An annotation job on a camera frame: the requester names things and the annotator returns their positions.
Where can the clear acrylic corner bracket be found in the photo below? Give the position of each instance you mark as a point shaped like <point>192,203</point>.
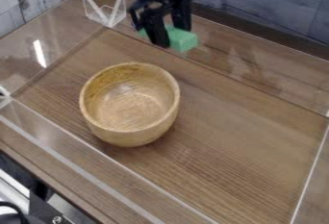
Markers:
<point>105,15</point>

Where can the green rectangular block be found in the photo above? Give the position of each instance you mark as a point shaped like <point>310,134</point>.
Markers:
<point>182,40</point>

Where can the black metal table bracket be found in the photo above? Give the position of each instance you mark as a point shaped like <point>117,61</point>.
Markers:
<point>41,208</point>

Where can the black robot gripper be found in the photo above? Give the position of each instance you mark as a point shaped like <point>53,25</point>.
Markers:
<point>148,13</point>

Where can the round wooden bowl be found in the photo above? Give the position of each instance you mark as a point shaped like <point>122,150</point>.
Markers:
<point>130,103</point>

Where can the clear acrylic enclosure walls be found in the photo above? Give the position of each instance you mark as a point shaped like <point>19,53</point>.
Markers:
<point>244,159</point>

